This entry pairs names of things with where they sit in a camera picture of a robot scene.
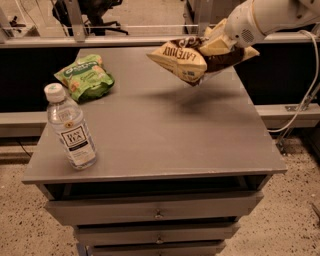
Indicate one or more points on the grey drawer cabinet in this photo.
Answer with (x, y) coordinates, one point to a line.
(177, 167)

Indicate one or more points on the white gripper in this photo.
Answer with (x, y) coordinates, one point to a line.
(239, 28)

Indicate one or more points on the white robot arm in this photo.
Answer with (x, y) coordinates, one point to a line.
(276, 15)

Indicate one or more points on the black office chair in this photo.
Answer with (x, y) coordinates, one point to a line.
(94, 10)

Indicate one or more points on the brown chip bag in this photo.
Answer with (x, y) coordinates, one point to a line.
(182, 58)

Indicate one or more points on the clear water bottle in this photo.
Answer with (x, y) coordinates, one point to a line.
(68, 122)

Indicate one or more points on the green snack bag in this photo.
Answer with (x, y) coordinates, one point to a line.
(86, 78)

